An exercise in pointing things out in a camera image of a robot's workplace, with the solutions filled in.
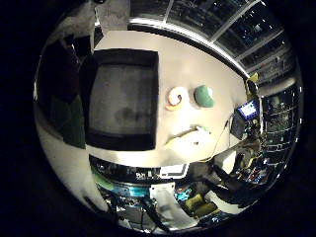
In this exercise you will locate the yellow green chair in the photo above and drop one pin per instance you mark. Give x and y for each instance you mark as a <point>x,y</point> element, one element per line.
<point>200,204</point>

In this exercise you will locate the laptop with blue screen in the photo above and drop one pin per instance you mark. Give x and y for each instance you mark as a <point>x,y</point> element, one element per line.
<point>248,110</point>

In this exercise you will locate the white framed screen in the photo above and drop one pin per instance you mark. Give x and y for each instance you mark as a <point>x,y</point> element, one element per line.
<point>173,171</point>

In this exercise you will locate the person in dark clothes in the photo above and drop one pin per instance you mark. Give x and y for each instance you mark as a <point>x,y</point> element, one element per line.
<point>230,184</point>

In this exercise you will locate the orange and white shrimp toy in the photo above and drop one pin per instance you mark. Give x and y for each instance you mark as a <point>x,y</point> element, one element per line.
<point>172,97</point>

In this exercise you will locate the black rectangular container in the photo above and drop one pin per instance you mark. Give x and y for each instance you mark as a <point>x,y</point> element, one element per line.
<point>123,102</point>

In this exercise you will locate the green knitted avocado toy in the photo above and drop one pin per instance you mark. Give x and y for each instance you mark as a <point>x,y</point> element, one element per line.
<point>204,96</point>

